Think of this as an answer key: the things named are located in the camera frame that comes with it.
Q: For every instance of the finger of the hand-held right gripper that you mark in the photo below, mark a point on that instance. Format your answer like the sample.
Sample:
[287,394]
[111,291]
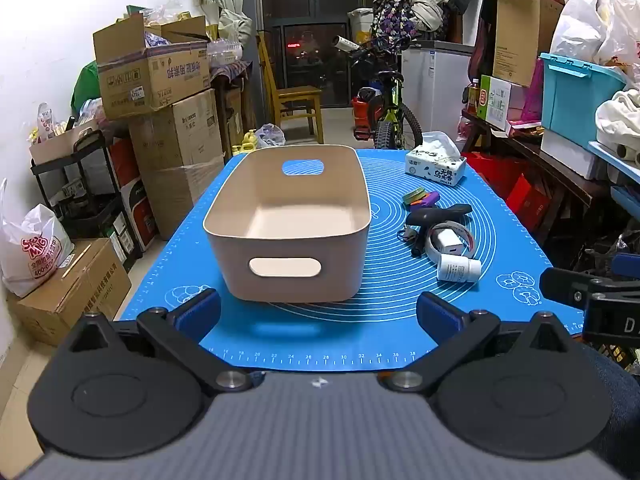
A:
[565,284]
[627,266]

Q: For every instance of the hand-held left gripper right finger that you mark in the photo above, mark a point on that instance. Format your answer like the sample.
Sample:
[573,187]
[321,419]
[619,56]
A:
[438,313]

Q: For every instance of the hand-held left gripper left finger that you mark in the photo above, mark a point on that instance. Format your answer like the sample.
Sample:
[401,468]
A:
[200,311]

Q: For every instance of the white pill bottle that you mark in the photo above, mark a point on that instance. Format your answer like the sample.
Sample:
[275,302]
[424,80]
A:
[457,268]

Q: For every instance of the white charger plug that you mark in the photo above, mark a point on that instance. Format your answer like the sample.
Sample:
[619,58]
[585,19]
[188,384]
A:
[446,243]

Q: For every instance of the clear tape roll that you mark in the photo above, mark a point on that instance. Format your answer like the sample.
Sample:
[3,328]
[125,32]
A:
[467,240]

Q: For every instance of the black remote control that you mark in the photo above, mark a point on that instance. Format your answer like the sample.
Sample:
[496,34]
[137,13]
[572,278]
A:
[440,213]

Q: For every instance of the beige plastic storage bin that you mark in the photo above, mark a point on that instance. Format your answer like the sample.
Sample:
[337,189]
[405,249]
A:
[300,185]

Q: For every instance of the blue silicone mat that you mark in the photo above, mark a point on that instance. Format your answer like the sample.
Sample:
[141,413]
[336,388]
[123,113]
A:
[380,310]

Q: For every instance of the person's dark blue trousers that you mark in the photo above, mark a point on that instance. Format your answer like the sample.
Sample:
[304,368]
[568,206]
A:
[615,380]

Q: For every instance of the dark wooden side table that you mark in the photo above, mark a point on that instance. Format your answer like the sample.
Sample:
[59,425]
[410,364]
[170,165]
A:
[560,180]

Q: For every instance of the red gift boxes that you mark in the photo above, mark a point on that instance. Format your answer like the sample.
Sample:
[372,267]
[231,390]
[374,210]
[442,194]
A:
[505,180]

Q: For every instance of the white foam box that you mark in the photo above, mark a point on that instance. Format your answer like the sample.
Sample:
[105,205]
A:
[570,155]

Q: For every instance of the taped cardboard box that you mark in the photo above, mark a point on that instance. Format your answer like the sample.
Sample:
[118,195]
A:
[75,290]

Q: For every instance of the red and white appliance box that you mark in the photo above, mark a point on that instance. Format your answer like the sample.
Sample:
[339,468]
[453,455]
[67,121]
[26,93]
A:
[135,200]

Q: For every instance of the black shelf rack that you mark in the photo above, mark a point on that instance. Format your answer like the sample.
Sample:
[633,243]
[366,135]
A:
[95,210]

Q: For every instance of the white cloth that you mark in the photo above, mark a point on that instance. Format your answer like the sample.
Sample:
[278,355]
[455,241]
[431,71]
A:
[620,120]

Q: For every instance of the white tissue pack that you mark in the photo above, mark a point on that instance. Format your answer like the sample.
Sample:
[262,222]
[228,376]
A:
[436,162]

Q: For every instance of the light blue storage crate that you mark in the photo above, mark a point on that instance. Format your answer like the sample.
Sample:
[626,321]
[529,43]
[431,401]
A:
[575,100]

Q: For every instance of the yellow plastic jugs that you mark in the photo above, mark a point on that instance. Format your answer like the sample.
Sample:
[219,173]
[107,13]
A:
[245,142]

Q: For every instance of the white red-print plastic bag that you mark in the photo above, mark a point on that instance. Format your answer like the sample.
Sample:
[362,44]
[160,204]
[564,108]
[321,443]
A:
[35,250]

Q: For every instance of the plain brown cardboard box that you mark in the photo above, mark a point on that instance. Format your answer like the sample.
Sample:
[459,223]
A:
[180,130]

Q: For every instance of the clear plastic bag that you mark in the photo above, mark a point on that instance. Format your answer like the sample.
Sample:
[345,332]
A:
[271,135]

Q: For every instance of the green and white carton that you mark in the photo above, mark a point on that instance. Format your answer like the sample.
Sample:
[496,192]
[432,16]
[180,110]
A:
[495,100]

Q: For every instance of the drink bottle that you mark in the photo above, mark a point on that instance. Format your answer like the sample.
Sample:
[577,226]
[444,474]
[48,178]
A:
[473,97]

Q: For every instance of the green and black bicycle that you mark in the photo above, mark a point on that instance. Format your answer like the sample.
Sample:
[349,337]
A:
[387,110]

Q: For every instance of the red bucket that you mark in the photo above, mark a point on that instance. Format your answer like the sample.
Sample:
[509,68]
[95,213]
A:
[361,115]

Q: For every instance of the low open cardboard box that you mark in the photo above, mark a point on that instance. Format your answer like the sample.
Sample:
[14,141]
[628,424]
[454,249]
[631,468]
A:
[60,142]

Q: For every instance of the white chest freezer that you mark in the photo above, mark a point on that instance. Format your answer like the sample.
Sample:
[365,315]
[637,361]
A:
[435,85]

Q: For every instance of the open printed cardboard box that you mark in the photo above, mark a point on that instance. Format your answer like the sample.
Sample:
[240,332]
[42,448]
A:
[150,80]

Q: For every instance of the wooden chair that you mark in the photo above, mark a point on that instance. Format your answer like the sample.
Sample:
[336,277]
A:
[297,95]

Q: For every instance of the white plastic bags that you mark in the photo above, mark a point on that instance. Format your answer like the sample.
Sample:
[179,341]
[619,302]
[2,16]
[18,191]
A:
[595,25]

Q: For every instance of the tall cardboard box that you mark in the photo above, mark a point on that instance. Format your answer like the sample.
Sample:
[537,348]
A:
[525,40]

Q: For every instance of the green bag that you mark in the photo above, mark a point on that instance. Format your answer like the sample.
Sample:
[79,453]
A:
[82,90]

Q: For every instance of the dark glass balcony door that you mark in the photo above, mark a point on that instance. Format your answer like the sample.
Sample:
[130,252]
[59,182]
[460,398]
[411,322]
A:
[310,35]

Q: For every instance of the pile of clothes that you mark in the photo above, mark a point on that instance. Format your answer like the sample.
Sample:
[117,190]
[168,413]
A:
[405,15]

